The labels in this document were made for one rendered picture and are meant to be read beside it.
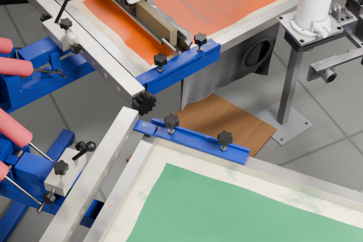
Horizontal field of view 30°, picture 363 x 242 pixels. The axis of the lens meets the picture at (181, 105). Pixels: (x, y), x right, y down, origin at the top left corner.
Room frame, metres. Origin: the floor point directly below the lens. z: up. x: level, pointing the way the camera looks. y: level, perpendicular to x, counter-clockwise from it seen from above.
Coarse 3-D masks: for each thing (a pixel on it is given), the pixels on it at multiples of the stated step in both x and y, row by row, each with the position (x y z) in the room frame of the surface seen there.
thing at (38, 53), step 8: (40, 40) 1.57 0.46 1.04; (48, 40) 1.57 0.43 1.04; (24, 48) 1.52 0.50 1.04; (32, 48) 1.53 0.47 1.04; (40, 48) 1.53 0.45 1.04; (48, 48) 1.53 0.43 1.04; (56, 48) 1.54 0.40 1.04; (24, 56) 1.49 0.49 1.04; (32, 56) 1.49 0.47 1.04; (40, 56) 1.50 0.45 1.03; (48, 56) 1.51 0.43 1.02; (32, 64) 1.48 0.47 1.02; (40, 64) 1.49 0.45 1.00
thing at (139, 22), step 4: (112, 0) 1.84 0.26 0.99; (116, 0) 1.84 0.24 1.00; (116, 4) 1.82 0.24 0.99; (120, 4) 1.82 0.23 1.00; (120, 8) 1.80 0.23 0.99; (124, 8) 1.80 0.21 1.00; (128, 12) 1.77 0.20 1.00; (132, 16) 1.76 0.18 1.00; (136, 20) 1.74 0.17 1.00; (140, 24) 1.72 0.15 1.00; (144, 24) 1.72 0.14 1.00; (144, 28) 1.70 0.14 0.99; (148, 28) 1.70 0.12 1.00; (148, 32) 1.68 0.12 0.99; (152, 32) 1.68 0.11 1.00; (152, 36) 1.66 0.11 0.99; (156, 36) 1.66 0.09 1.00; (156, 40) 1.65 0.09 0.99; (160, 40) 1.64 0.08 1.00; (160, 44) 1.63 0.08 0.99
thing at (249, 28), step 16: (64, 0) 1.83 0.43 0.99; (288, 0) 1.89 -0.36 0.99; (80, 16) 1.75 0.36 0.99; (272, 16) 1.80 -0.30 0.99; (96, 32) 1.67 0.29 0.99; (240, 32) 1.70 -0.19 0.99; (256, 32) 1.74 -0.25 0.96; (112, 48) 1.60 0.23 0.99; (224, 48) 1.65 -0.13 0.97; (128, 64) 1.52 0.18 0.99
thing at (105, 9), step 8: (88, 0) 1.88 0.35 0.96; (96, 0) 1.88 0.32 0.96; (104, 0) 1.89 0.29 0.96; (152, 0) 1.90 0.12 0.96; (160, 0) 1.90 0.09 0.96; (168, 0) 1.90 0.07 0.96; (88, 8) 1.84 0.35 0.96; (96, 8) 1.84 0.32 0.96; (104, 8) 1.84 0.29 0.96; (112, 8) 1.84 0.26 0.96; (160, 8) 1.85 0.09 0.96; (96, 16) 1.79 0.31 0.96; (104, 16) 1.80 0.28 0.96; (112, 16) 1.80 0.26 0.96; (120, 16) 1.80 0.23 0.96; (128, 16) 1.80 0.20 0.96; (112, 24) 1.76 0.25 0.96; (120, 24) 1.76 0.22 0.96; (128, 24) 1.76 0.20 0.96
